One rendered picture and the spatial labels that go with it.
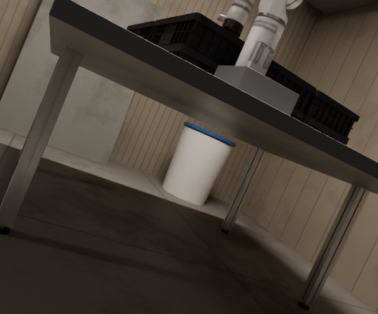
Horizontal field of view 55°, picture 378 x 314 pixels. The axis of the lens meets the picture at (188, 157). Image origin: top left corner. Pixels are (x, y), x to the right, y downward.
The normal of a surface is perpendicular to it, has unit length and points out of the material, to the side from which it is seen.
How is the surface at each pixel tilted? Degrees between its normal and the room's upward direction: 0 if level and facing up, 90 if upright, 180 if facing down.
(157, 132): 90
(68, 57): 90
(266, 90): 90
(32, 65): 79
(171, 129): 90
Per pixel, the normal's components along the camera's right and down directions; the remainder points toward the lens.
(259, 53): 0.38, 0.25
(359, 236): -0.85, -0.34
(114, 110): 0.41, 0.04
